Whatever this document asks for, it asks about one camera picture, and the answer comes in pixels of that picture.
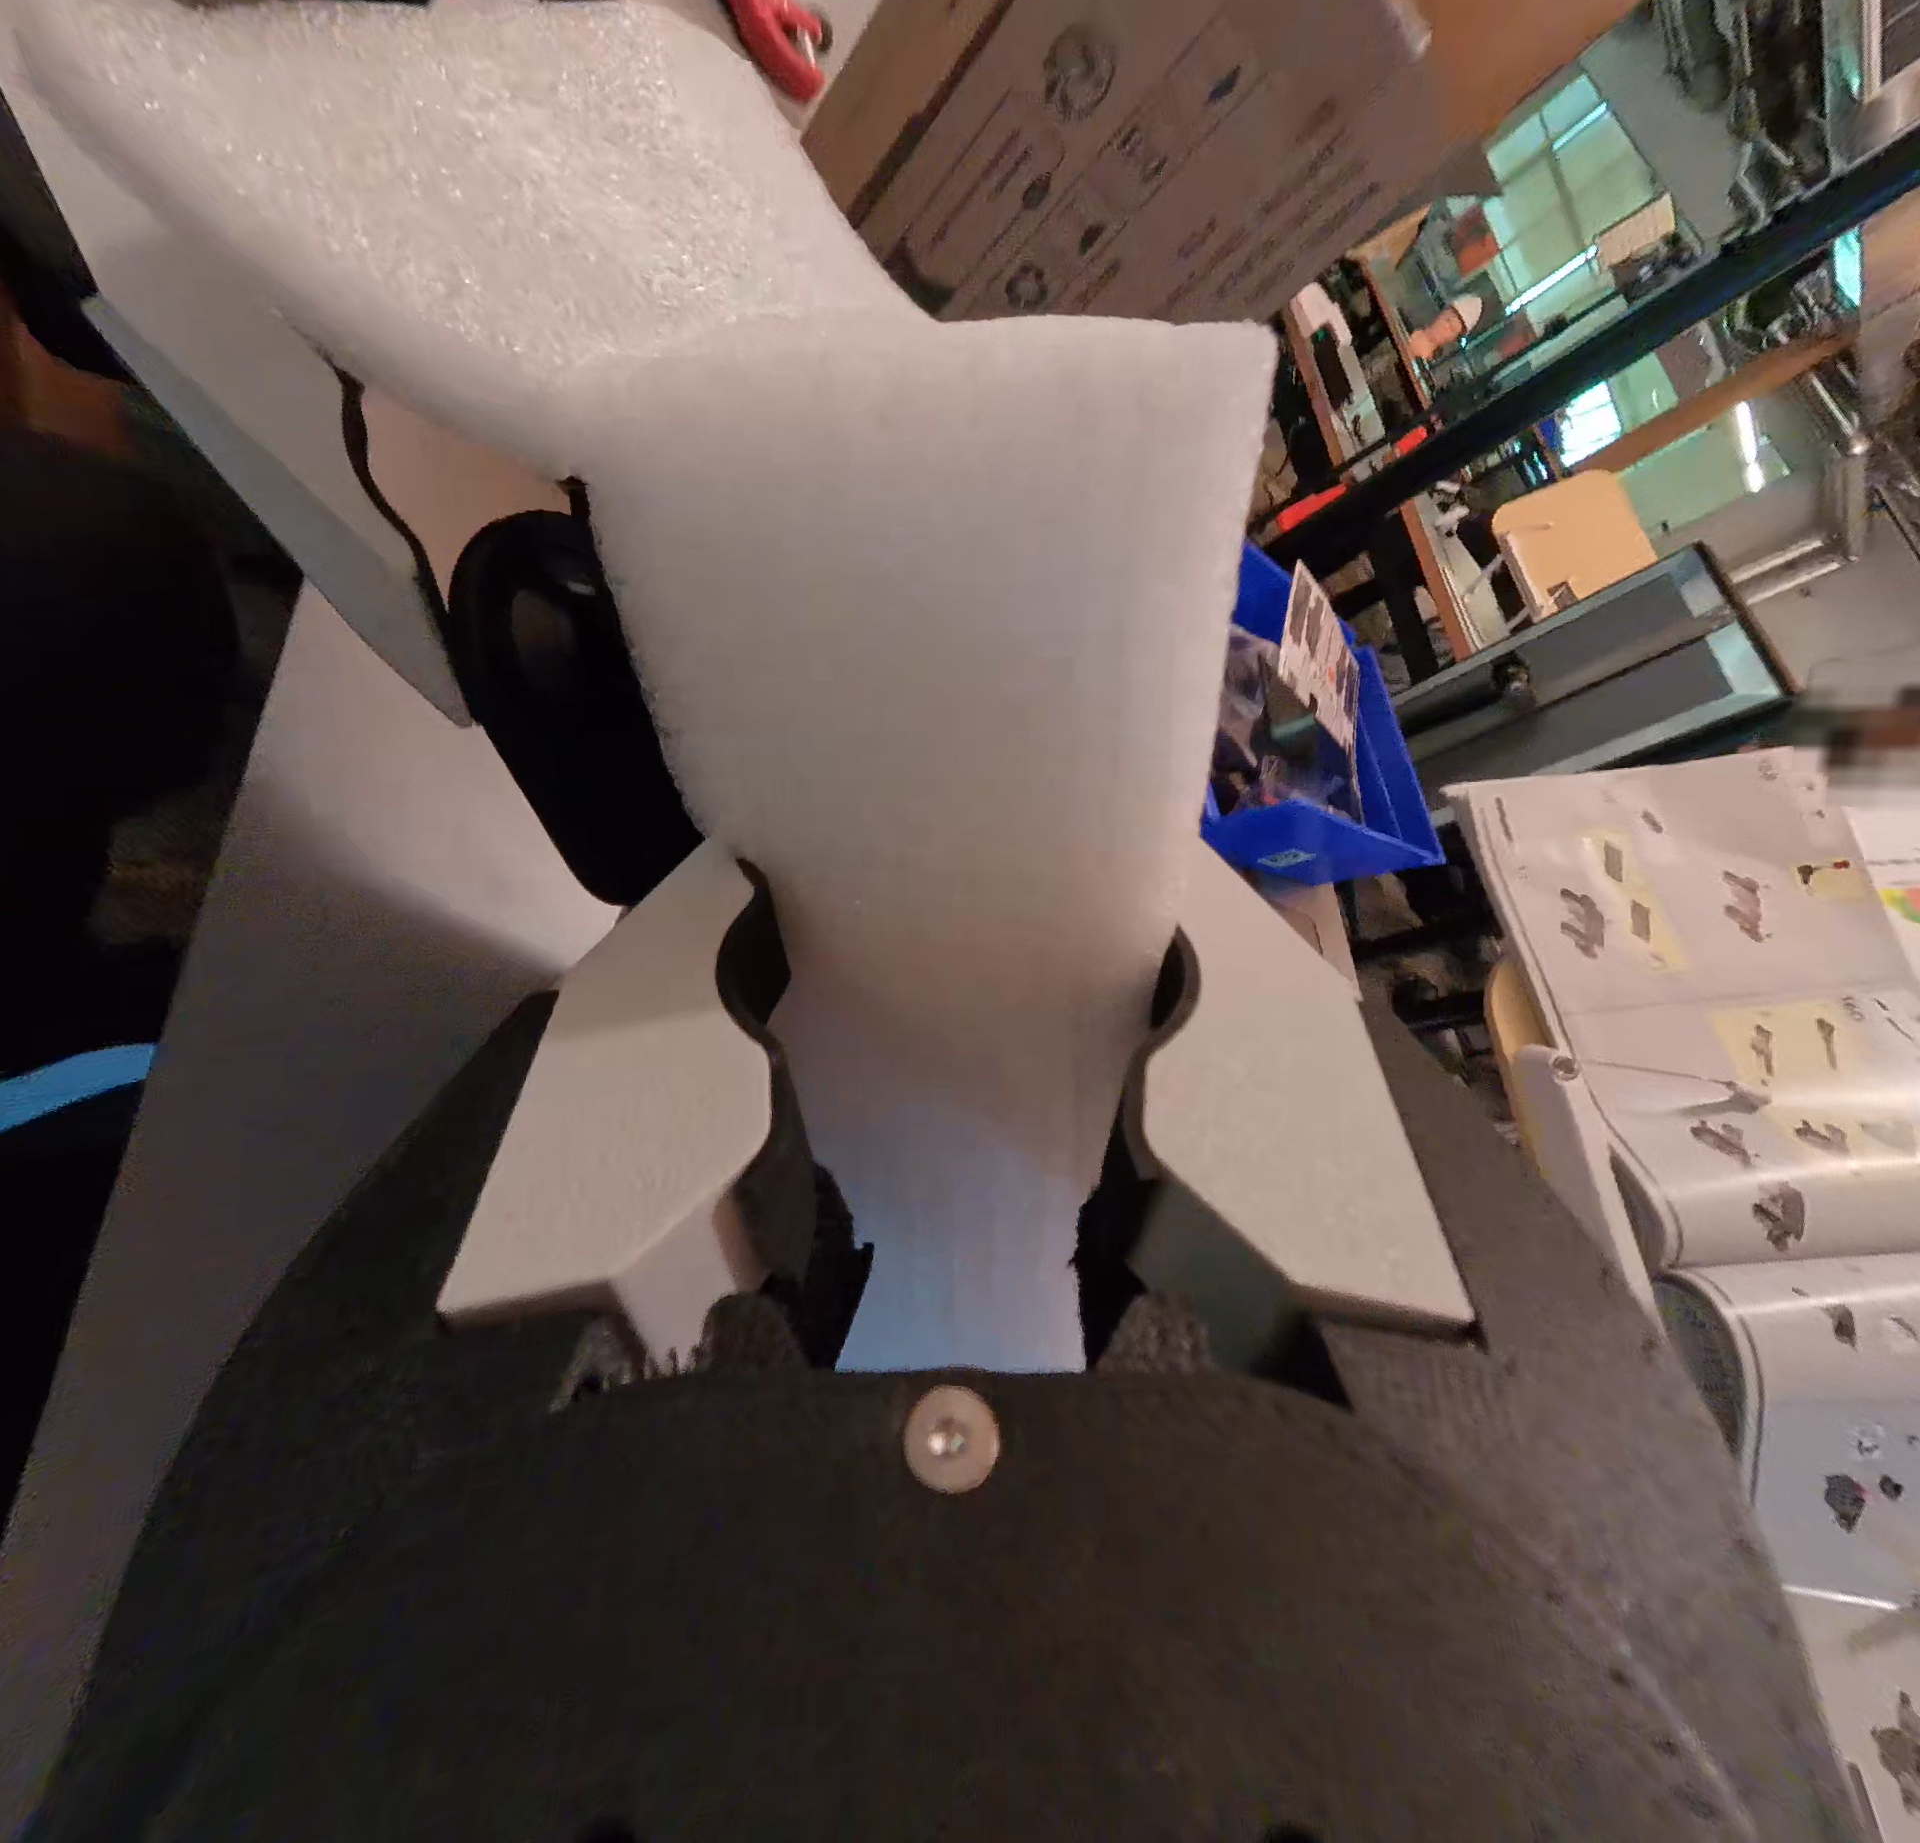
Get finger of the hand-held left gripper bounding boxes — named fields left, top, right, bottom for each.
left=78, top=290, right=480, bottom=730

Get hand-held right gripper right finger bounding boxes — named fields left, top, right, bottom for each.
left=1113, top=883, right=1479, bottom=1377

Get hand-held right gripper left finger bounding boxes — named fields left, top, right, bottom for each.
left=434, top=838, right=796, bottom=1367

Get black packaged device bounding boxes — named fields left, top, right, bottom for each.
left=448, top=508, right=710, bottom=910

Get white foam lid sheet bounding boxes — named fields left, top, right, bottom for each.
left=0, top=0, right=1280, bottom=1379

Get brown cardboard box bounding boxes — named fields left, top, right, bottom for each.
left=800, top=0, right=1652, bottom=328

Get blue plastic bin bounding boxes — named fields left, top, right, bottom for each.
left=1197, top=538, right=1448, bottom=890

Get clear plastic parts bags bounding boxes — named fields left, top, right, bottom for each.
left=1206, top=628, right=1359, bottom=825

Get open instruction booklet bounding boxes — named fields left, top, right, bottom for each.
left=1439, top=746, right=1920, bottom=1843

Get white printed sheet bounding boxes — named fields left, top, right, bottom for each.
left=1280, top=566, right=1364, bottom=753

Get grey equipment case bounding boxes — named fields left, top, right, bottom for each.
left=1392, top=543, right=1798, bottom=782

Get white instruction poster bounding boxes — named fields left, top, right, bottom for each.
left=1836, top=800, right=1920, bottom=976

